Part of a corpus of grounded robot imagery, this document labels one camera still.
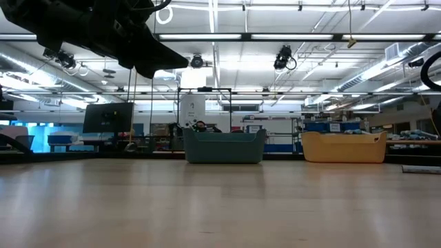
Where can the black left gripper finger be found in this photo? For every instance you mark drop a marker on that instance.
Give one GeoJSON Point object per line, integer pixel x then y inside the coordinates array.
{"type": "Point", "coordinates": [155, 46]}
{"type": "Point", "coordinates": [148, 69]}

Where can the teal plastic bin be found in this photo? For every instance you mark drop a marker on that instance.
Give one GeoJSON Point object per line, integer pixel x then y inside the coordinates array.
{"type": "Point", "coordinates": [224, 148]}

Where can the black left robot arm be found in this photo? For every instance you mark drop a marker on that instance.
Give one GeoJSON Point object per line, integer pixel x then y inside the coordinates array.
{"type": "Point", "coordinates": [34, 17]}

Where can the white LED strip light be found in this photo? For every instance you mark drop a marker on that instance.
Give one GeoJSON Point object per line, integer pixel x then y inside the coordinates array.
{"type": "Point", "coordinates": [200, 36]}
{"type": "Point", "coordinates": [293, 36]}
{"type": "Point", "coordinates": [384, 36]}

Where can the white pillar sign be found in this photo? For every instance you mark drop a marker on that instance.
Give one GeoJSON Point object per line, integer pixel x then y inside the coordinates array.
{"type": "Point", "coordinates": [193, 110]}

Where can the black flat monitor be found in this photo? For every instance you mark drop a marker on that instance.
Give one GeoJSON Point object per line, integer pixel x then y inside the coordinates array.
{"type": "Point", "coordinates": [107, 117]}

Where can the person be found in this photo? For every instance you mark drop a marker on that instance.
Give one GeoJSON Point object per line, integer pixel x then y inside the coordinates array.
{"type": "Point", "coordinates": [200, 126]}

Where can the blue shelf bins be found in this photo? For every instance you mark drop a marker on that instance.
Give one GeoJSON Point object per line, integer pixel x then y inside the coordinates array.
{"type": "Point", "coordinates": [318, 127]}

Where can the yellow plastic bin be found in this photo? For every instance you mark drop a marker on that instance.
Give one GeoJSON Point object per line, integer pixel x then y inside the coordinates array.
{"type": "Point", "coordinates": [344, 148]}

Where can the white vent box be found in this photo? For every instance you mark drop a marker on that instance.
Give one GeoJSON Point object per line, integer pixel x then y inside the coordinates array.
{"type": "Point", "coordinates": [392, 51]}

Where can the black ceiling speaker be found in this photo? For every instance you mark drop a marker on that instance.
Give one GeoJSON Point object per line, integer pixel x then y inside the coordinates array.
{"type": "Point", "coordinates": [416, 62]}

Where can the wooden workbench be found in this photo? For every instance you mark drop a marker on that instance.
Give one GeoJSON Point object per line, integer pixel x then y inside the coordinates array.
{"type": "Point", "coordinates": [413, 142]}

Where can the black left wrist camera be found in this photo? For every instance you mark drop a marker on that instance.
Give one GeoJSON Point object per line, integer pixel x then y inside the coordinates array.
{"type": "Point", "coordinates": [144, 17]}

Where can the black overhead camera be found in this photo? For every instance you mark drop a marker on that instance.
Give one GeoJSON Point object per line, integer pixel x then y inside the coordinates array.
{"type": "Point", "coordinates": [197, 61]}

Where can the black overhead frame bar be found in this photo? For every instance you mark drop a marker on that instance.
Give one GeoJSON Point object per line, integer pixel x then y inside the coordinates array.
{"type": "Point", "coordinates": [246, 37]}

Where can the black aluminium table frame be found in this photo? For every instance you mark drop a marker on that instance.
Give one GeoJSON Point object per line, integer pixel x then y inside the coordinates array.
{"type": "Point", "coordinates": [120, 156]}

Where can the silver ventilation duct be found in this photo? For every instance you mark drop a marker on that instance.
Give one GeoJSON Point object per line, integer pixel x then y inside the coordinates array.
{"type": "Point", "coordinates": [20, 65]}
{"type": "Point", "coordinates": [379, 70]}

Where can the black hanging camera device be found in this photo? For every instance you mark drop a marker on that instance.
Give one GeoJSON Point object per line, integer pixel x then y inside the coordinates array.
{"type": "Point", "coordinates": [282, 58]}

